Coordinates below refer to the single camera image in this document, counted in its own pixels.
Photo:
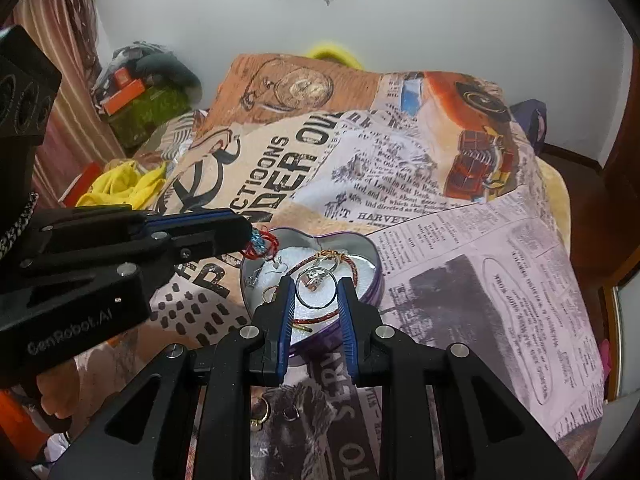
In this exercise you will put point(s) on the yellow cushion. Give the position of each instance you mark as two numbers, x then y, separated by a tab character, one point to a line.
332	55

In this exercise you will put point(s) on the pink cloth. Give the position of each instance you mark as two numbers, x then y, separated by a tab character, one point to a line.
606	357

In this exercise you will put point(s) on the purple heart-shaped tin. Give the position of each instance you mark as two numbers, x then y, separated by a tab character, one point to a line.
360	272

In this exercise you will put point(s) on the small gold hoop earring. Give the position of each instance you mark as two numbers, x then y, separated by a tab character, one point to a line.
270	292

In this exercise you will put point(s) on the pile of clothes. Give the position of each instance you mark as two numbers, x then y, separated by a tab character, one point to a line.
125	57

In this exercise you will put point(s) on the pale yellow fleece blanket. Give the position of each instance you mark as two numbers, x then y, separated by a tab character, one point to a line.
555	200

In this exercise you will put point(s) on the silver hoop with charm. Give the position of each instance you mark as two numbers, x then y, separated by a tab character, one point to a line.
312	280

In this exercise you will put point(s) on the striped brown blanket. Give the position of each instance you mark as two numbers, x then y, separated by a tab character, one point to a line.
167	135

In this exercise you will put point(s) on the silver hook earrings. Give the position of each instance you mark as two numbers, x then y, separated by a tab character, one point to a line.
267	272

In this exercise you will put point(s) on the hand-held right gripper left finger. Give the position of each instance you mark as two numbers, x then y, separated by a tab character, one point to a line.
285	330

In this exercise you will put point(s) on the grey plush cushion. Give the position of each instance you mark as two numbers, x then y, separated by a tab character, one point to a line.
170	72

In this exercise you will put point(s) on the printed newspaper-style blanket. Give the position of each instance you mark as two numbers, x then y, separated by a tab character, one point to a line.
450	310

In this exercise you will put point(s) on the yellow cloth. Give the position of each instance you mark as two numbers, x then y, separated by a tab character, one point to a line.
125	185

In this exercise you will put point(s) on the red flat box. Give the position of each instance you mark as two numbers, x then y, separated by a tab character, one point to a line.
82	182

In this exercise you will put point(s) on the dark blue bag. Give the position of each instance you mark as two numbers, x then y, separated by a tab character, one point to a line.
530	125

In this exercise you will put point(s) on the red gold braided bangle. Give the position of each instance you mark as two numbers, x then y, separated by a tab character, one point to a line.
350	265

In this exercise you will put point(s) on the small red box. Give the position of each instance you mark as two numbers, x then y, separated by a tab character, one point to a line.
121	76

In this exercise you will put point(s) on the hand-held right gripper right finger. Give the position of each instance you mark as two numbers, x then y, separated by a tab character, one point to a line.
350	330

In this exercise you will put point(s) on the orange box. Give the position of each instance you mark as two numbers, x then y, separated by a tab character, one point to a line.
122	97

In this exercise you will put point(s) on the striped brown curtain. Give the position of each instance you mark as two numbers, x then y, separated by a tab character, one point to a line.
65	60

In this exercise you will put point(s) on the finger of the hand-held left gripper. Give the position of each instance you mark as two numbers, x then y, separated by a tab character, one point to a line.
200	220
210	246

